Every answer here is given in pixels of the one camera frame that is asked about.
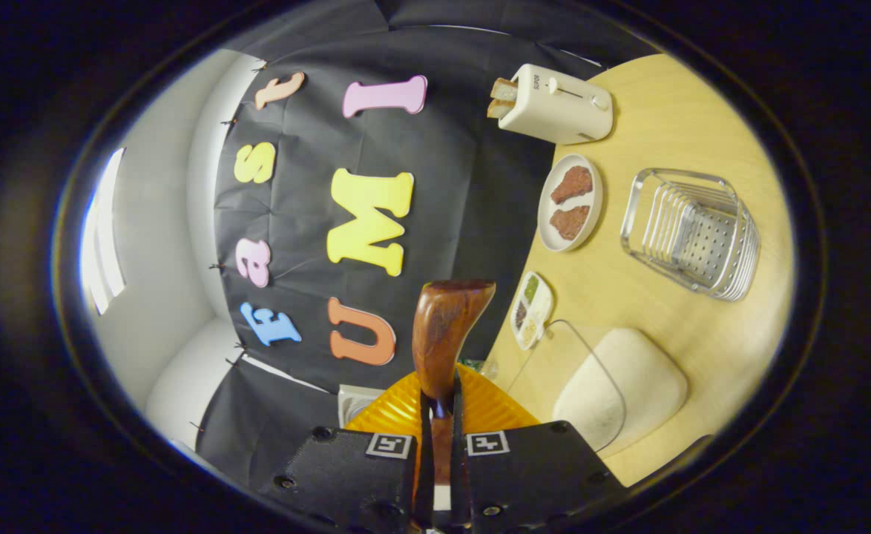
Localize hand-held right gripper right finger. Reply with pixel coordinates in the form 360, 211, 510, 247
447, 363, 625, 534

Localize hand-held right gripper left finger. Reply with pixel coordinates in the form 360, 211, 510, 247
257, 363, 436, 534

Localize brown wooden spoon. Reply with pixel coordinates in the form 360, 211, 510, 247
412, 280, 497, 487

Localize metal wire chopstick holder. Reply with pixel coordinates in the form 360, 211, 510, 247
619, 168, 760, 302

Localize white divided grain dish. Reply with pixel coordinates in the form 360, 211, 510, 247
510, 271, 554, 352

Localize brown meat piece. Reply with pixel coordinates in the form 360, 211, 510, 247
550, 205, 591, 241
550, 165, 594, 205

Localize white round plate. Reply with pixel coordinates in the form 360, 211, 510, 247
537, 154, 605, 253

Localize black backdrop cloth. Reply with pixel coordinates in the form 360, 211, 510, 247
194, 0, 666, 490

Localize large ceiling light panel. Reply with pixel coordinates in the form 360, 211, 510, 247
79, 147, 128, 316

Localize white toaster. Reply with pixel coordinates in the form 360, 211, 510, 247
487, 63, 614, 145

